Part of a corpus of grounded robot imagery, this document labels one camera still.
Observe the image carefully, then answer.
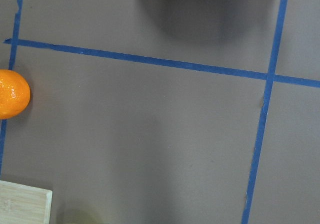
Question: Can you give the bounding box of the orange fruit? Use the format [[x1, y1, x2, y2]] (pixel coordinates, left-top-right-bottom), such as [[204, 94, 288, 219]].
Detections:
[[0, 69, 31, 120]]

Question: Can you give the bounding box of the bamboo cutting board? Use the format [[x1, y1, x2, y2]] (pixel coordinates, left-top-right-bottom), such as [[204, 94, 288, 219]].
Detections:
[[0, 181, 53, 224]]

